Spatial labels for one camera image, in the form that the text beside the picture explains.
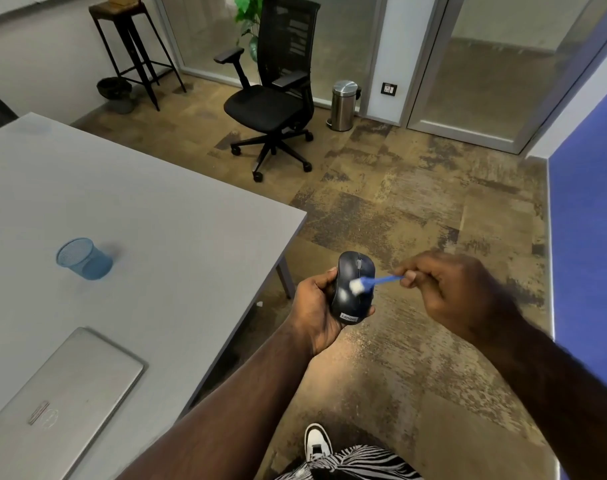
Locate white sneaker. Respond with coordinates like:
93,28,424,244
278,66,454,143
304,423,334,463

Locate black office chair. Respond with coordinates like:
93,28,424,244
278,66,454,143
214,0,322,183

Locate steel pedal bin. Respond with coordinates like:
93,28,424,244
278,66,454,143
327,80,362,132

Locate person's right forearm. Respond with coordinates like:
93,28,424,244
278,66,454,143
476,315,607,480

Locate zebra striped trousers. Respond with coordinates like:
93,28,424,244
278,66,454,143
276,444,424,480

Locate blue mesh pen cup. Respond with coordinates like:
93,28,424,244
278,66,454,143
56,238,114,281

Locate person's left hand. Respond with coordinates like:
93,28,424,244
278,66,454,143
288,268,376,356

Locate silver laptop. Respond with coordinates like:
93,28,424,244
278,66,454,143
0,327,146,480

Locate grey table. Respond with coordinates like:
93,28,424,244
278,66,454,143
0,112,308,480

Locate person's right hand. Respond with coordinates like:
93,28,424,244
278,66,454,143
394,252,522,346

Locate black tall stool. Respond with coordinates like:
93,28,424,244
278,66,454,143
89,0,187,112

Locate black computer mouse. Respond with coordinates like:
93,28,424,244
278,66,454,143
331,251,376,325

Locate person's left forearm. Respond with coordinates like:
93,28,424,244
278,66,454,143
114,320,315,480

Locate glass door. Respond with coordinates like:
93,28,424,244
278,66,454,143
401,0,607,155

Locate green potted plant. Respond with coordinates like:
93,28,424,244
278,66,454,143
232,0,266,63

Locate blue toothbrush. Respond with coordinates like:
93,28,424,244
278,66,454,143
349,275,405,296

